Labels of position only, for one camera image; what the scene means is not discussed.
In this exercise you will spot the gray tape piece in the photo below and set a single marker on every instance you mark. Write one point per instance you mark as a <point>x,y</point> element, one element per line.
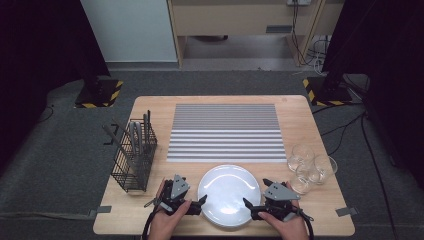
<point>104,209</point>
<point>345,211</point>

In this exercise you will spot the black tape floor mark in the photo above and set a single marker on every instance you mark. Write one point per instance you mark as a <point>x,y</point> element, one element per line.
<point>115,134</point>

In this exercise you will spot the hazard-striped stand base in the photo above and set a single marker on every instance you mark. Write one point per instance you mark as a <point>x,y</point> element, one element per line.
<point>100,93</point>
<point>328,93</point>

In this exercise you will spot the clear drinking glass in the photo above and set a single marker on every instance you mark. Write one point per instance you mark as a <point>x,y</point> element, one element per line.
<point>301,185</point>
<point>301,155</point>
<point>325,168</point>

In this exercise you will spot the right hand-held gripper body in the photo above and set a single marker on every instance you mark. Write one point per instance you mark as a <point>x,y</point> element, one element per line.
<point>280,193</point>

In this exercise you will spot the striped gray placemat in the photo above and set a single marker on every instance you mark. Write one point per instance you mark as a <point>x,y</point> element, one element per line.
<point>226,133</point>

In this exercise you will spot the single white plate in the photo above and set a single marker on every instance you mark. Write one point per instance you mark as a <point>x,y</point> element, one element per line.
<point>226,186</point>

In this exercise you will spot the black curtain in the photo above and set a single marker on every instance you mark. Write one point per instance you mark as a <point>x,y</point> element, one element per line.
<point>393,66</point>
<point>33,50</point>

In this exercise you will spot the person's right hand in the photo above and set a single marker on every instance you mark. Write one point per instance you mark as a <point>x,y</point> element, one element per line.
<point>290,228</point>

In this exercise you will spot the metal cutlery piece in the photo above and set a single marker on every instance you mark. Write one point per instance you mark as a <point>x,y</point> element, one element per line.
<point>149,120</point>
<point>145,123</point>
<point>132,133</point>
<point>139,133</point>

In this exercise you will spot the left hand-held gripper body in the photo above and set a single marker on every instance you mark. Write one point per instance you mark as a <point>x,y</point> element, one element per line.
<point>180,188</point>

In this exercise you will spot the person's left hand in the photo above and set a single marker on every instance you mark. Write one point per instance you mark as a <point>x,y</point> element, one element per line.
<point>165,223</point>

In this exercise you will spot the white partition panel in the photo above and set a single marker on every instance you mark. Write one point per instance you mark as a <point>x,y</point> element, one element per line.
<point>130,30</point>

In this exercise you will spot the light wooden desk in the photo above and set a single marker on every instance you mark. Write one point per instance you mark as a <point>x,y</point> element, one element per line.
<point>233,20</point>

